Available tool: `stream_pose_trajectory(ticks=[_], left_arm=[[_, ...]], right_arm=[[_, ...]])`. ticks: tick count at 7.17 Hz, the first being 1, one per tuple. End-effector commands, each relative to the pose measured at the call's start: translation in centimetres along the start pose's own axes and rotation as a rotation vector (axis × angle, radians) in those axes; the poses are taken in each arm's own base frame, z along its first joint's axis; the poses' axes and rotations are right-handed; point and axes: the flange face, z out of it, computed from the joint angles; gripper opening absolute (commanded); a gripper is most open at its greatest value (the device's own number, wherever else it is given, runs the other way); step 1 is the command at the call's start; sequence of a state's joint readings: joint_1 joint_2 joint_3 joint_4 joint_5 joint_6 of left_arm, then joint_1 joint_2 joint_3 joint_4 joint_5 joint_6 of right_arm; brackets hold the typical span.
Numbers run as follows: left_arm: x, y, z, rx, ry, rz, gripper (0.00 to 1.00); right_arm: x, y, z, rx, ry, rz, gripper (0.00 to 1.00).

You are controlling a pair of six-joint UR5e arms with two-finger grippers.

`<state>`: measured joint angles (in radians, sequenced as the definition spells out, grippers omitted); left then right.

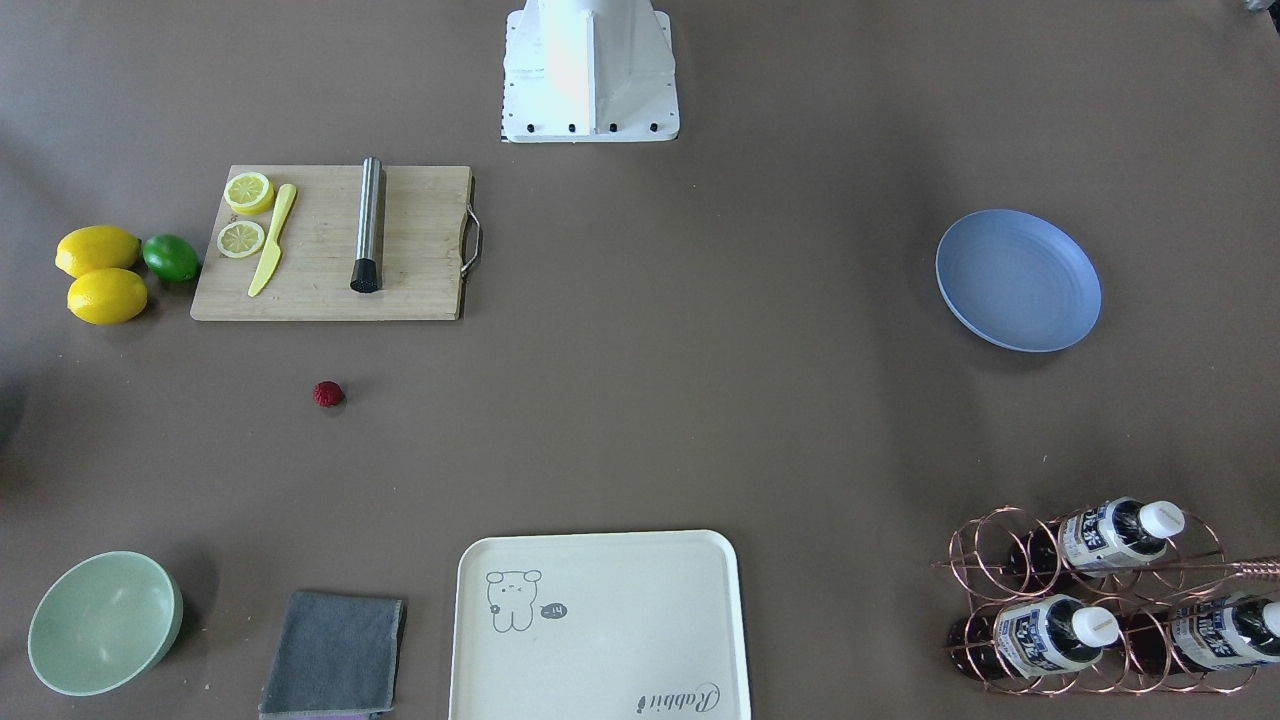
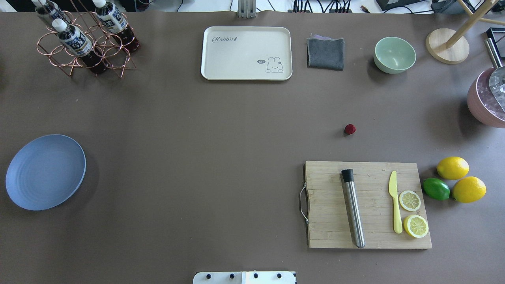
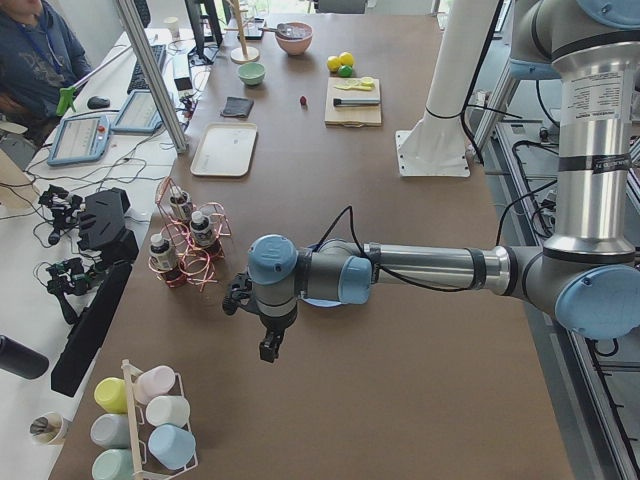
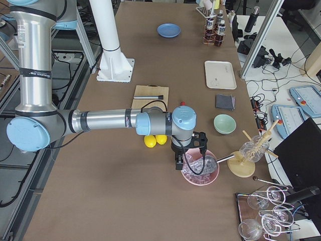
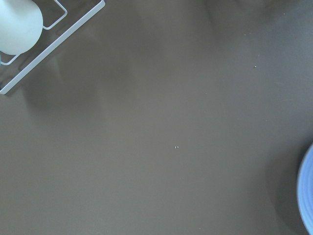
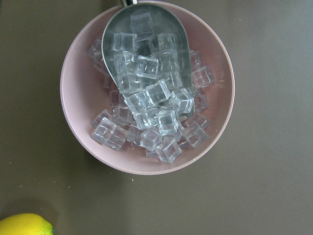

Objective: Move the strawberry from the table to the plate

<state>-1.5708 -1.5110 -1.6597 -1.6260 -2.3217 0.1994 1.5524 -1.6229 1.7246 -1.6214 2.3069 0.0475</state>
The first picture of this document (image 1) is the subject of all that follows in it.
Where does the top drink bottle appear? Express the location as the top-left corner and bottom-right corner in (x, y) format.
(1002, 497), (1187, 592)

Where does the lower outer drink bottle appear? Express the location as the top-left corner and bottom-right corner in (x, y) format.
(1121, 593), (1279, 676)

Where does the blue plate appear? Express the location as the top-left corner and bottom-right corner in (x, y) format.
(934, 209), (1102, 354)

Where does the grey folded cloth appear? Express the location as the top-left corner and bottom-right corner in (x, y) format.
(259, 591), (403, 719)

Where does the lemon half on board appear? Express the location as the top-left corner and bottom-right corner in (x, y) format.
(221, 170), (276, 217)

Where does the cream rabbit tray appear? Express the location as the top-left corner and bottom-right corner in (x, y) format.
(449, 529), (753, 719)

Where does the steel muddler black tip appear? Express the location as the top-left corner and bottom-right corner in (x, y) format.
(349, 156), (384, 293)

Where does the yellow lemon lower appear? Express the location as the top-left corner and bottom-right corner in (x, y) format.
(67, 268), (148, 325)

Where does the copper wire bottle rack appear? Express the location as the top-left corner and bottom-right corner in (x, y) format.
(943, 506), (1277, 697)

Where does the bamboo cutting board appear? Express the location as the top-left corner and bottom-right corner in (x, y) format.
(189, 164), (474, 322)

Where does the yellow lemon upper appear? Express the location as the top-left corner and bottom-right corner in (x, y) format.
(54, 225), (141, 278)

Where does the red strawberry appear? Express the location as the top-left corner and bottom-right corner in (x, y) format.
(311, 380), (346, 407)

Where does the lemon slice on board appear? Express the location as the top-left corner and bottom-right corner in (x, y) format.
(215, 220), (266, 259)

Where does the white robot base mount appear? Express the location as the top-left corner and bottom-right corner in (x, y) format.
(500, 1), (681, 143)

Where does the mint green bowl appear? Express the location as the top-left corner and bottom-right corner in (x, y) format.
(27, 551), (184, 697)

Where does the yellow plastic knife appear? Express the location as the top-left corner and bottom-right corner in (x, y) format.
(247, 183), (297, 297)

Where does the green lime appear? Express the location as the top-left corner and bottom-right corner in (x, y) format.
(141, 234), (201, 283)

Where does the lower middle drink bottle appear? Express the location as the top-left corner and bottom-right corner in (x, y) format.
(946, 594), (1121, 682)

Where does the yellow lemon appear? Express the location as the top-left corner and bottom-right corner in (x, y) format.
(67, 268), (148, 325)
(54, 225), (141, 278)

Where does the drink bottle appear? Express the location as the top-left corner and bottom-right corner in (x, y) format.
(1121, 593), (1279, 676)
(946, 594), (1121, 682)
(1002, 497), (1187, 592)

